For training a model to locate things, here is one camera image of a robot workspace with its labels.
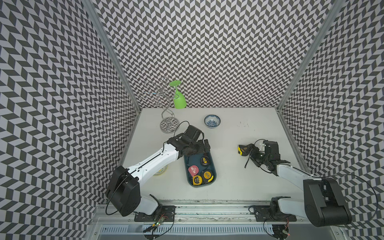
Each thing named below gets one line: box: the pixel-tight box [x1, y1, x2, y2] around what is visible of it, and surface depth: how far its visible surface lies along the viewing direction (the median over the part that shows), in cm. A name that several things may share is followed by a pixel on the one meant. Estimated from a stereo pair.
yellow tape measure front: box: [192, 175, 203, 186], surface depth 82 cm
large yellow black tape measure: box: [237, 143, 253, 156], surface depth 87 cm
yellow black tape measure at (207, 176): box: [201, 169, 214, 184], surface depth 84 cm
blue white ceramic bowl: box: [204, 114, 221, 129], surface depth 110 cm
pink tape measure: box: [188, 165, 199, 177], surface depth 87 cm
